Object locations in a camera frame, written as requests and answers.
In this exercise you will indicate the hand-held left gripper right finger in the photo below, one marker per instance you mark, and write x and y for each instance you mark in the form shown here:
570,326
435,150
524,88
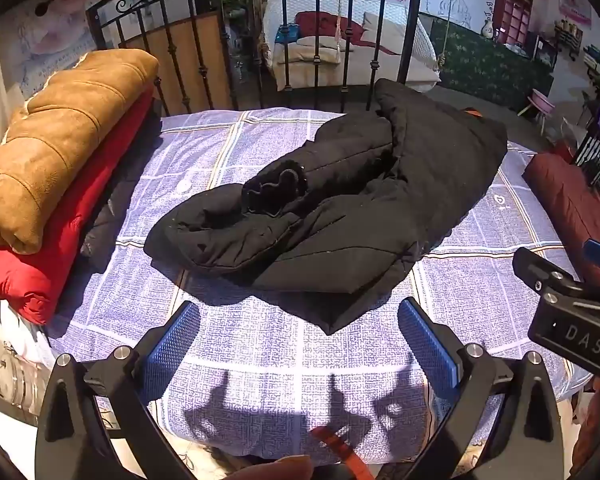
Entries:
427,347

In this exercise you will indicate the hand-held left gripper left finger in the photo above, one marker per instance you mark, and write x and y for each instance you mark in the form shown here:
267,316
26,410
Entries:
172,340

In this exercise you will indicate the black padded jacket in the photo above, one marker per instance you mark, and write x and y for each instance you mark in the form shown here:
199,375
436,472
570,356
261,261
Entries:
355,200

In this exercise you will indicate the person's left hand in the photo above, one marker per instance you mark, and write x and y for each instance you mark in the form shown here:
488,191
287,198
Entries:
275,469

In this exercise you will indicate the maroon pillow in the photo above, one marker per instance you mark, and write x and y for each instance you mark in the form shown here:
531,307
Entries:
565,200

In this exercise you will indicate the black metal rack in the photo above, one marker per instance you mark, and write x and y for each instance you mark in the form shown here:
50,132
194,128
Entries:
592,150

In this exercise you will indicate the blue checked bedsheet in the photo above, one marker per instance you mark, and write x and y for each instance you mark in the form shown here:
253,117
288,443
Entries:
280,350

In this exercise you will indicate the dark grey puffer jacket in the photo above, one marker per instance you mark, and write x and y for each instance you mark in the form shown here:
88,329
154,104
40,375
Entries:
105,220

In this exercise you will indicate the red jacket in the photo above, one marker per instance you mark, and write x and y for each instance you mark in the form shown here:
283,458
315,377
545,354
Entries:
55,240

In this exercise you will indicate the pink stool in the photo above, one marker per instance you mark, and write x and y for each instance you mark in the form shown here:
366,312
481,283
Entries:
542,100

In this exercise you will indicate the white cloth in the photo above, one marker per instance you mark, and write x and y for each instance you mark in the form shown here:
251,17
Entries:
5,330

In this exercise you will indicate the green patterned rug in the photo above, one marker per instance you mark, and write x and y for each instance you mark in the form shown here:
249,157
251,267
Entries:
490,65

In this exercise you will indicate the tan suede jacket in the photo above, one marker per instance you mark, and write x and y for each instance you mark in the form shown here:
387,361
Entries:
65,135

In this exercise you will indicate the white swing sofa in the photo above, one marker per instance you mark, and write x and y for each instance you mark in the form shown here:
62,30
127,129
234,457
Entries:
395,35

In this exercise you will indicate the wooden dresser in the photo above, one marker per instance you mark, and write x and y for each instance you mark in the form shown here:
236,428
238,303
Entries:
182,65

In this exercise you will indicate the beige folded blanket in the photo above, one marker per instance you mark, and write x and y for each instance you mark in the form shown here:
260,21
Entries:
312,50

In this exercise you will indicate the red cloth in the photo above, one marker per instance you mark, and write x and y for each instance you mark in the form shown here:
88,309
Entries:
325,22

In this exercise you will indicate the teal pouch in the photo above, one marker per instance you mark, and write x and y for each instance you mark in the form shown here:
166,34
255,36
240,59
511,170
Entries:
286,34

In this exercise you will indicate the black metal bed frame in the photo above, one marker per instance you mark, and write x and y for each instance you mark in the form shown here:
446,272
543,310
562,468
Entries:
414,20

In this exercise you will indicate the wall poster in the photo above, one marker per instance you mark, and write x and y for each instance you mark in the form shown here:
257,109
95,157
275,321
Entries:
45,30

